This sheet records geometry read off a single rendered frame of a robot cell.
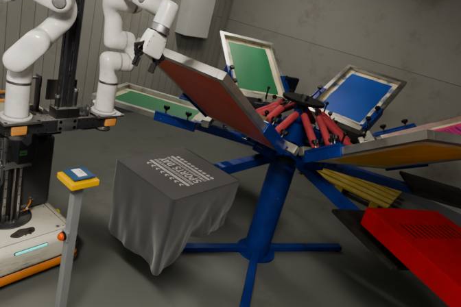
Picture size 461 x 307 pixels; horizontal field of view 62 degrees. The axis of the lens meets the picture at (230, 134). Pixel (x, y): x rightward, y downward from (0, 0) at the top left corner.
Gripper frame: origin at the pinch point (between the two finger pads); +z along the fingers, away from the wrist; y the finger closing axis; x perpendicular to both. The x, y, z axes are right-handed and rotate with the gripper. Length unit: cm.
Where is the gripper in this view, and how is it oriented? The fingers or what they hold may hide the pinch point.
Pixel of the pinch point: (143, 66)
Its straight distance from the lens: 164.6
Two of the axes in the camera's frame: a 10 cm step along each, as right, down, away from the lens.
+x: 7.4, 3.8, -5.5
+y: -5.3, -1.8, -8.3
